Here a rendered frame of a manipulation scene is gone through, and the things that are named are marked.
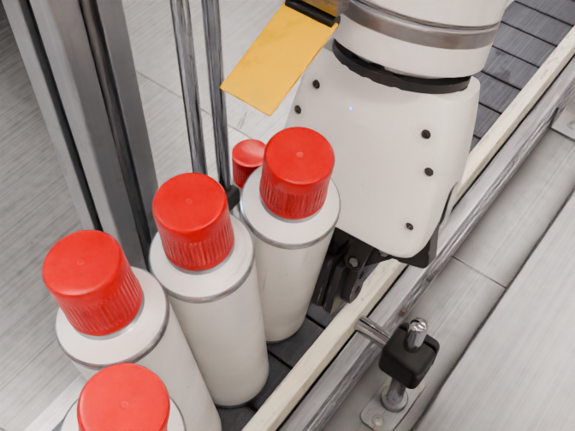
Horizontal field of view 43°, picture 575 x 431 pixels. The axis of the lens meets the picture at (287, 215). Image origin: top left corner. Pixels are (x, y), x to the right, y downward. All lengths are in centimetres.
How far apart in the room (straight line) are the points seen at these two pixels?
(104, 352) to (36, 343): 27
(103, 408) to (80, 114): 21
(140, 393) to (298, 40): 17
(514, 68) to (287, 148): 42
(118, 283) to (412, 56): 17
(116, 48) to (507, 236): 37
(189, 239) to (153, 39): 51
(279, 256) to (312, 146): 7
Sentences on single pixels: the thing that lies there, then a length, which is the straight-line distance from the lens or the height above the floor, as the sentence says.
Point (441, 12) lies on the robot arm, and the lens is 35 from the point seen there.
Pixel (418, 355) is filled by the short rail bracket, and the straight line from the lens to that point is 47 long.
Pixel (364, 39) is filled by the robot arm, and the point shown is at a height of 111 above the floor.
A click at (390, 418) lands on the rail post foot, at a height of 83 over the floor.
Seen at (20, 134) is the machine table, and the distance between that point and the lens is 73.
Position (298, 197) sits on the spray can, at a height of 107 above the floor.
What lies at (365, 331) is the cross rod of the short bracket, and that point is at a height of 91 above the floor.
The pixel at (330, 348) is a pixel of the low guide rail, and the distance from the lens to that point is 47.
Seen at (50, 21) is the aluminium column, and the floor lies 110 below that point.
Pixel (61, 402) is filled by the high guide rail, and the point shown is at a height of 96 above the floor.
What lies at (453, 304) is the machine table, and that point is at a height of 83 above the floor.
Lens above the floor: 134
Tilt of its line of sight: 53 degrees down
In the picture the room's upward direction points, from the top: 2 degrees clockwise
